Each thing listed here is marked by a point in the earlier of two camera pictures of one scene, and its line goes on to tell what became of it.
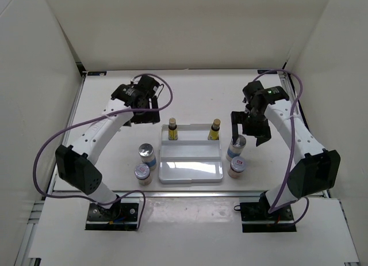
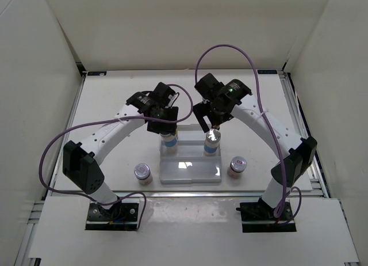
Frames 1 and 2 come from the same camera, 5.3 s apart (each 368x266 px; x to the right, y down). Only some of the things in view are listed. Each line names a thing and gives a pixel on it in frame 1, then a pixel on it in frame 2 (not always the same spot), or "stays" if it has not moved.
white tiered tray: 191,159 stays
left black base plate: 123,216 stays
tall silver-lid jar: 147,154 to 168,144
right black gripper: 263,133 to 201,110
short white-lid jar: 238,164 stays
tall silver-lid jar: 236,149 to 213,139
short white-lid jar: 142,173 stays
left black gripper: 149,117 to 166,127
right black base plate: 255,217 stays
